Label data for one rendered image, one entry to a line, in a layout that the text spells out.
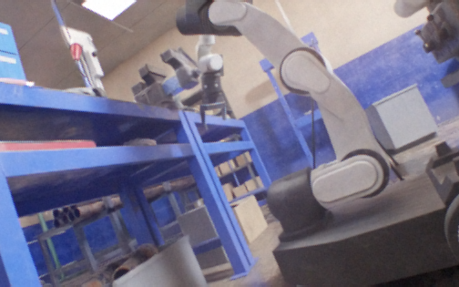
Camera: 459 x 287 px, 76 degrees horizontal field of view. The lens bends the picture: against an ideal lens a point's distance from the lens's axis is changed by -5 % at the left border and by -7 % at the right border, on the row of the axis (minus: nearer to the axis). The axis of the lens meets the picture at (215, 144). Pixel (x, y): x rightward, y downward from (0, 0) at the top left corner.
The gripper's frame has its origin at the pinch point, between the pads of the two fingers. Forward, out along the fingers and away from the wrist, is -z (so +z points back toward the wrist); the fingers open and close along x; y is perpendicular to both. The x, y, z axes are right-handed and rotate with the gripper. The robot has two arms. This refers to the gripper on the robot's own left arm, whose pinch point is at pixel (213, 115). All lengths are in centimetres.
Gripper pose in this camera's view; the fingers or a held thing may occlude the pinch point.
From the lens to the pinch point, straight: 139.4
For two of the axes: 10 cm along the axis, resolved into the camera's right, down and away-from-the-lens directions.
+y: -5.1, -1.7, 8.4
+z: -0.9, -9.6, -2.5
